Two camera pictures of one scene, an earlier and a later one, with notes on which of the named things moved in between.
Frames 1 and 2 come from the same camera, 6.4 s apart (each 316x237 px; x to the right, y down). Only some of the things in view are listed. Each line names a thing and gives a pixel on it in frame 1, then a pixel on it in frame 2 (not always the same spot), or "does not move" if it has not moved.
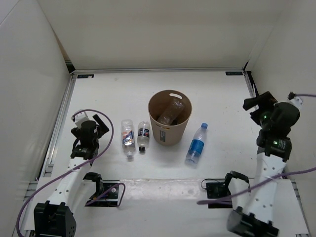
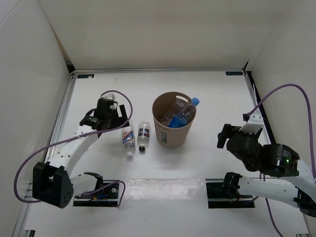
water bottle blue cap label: [196, 145] to [185, 115]
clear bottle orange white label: [128, 133] does not move
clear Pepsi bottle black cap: [143, 135] does not move
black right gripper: [264, 98] to [227, 130]
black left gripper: [102, 129] to [119, 120]
